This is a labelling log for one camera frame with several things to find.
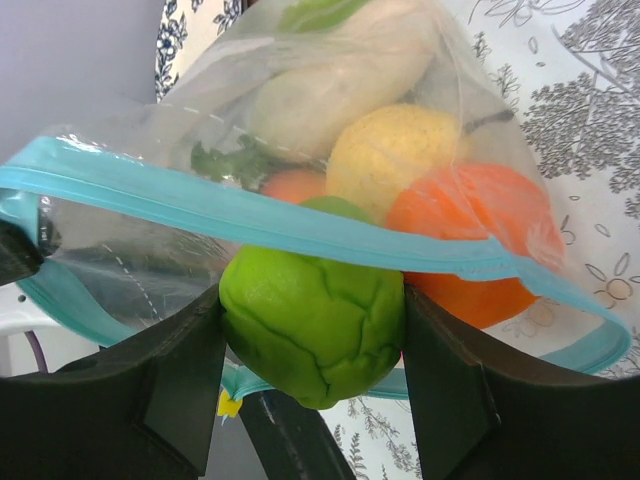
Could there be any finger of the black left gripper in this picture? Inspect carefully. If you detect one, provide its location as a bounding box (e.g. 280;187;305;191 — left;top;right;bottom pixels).
0;220;44;285

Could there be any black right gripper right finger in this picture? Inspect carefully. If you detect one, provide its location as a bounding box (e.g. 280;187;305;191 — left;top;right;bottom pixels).
403;287;639;479

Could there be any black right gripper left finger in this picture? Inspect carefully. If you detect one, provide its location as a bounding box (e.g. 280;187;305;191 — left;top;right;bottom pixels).
1;287;226;479

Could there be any green fruit toy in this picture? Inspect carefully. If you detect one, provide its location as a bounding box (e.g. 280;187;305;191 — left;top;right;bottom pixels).
218;195;407;412

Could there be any orange fruit toy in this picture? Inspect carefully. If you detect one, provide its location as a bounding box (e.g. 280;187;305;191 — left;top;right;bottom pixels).
385;161;566;330

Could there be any peach toy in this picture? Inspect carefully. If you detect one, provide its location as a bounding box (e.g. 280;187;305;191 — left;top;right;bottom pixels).
261;169;325;204

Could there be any yellow pear toy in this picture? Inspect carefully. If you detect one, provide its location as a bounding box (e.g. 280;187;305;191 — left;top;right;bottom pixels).
325;103;514;221

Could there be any clear zip top bag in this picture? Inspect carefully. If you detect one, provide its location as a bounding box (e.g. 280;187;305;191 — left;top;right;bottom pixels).
0;0;633;416

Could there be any white radish toy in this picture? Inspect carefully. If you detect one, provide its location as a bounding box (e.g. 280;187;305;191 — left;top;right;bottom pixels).
247;1;439;163

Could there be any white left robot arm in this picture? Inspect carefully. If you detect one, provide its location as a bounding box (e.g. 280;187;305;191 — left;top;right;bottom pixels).
1;221;99;377

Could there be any black base bar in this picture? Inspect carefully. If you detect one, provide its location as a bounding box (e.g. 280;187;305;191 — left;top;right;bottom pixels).
240;390;355;480

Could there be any blue patterned plate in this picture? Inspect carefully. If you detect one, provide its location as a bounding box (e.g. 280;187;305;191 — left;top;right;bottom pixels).
155;0;249;101

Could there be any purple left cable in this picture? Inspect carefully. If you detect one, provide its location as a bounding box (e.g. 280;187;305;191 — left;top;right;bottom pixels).
24;329;51;374

